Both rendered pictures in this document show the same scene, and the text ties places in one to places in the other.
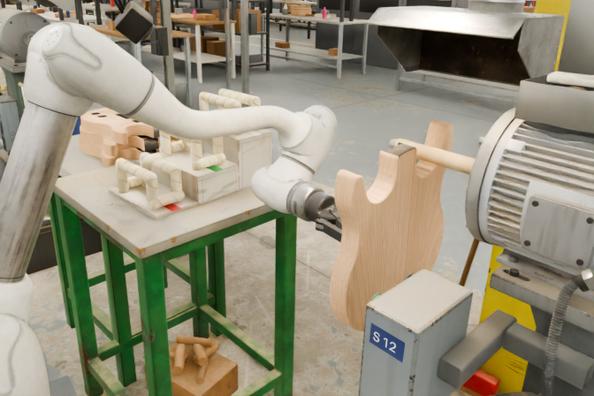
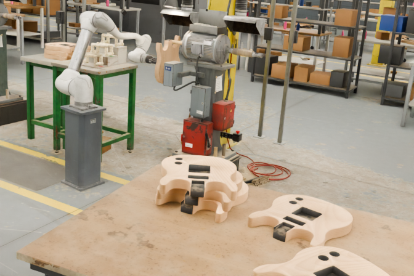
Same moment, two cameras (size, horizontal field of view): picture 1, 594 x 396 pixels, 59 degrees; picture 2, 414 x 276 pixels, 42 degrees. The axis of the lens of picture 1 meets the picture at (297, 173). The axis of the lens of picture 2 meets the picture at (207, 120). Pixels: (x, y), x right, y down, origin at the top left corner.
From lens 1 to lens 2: 3.84 m
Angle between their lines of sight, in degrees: 16
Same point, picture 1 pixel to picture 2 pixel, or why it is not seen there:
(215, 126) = (124, 36)
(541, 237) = (193, 50)
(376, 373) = (166, 76)
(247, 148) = (120, 50)
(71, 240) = not seen: hidden behind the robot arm
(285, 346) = (132, 121)
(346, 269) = (158, 64)
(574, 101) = (197, 27)
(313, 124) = (145, 38)
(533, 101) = (191, 27)
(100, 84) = (106, 24)
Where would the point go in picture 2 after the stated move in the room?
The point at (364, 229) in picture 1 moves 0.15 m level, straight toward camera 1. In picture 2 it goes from (162, 55) to (162, 58)
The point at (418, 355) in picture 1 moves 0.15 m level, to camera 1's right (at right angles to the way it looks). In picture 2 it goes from (173, 69) to (190, 69)
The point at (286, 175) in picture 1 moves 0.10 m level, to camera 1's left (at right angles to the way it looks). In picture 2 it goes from (139, 52) to (128, 51)
